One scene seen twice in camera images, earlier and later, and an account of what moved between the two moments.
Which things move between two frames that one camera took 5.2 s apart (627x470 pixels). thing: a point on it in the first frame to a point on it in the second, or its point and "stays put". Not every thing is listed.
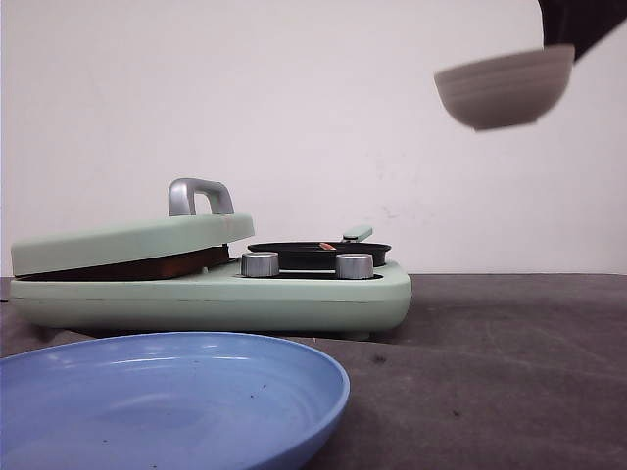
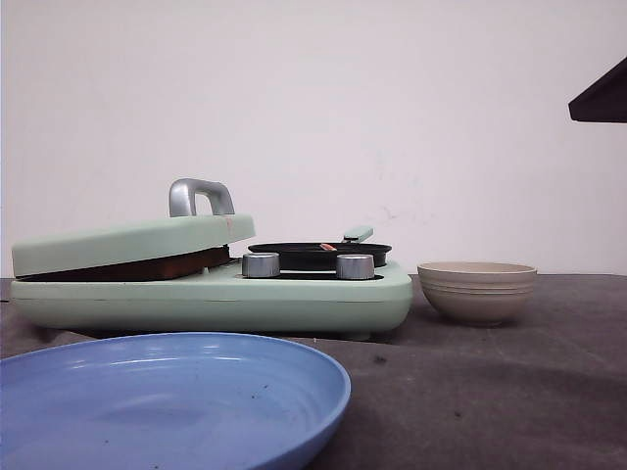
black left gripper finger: [579, 23] to [604, 100]
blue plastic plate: [168, 400] stays put
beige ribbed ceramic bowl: [508, 90] to [477, 294]
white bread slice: [165, 266] stays put
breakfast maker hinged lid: [201, 214] stays put
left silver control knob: [260, 264] stays put
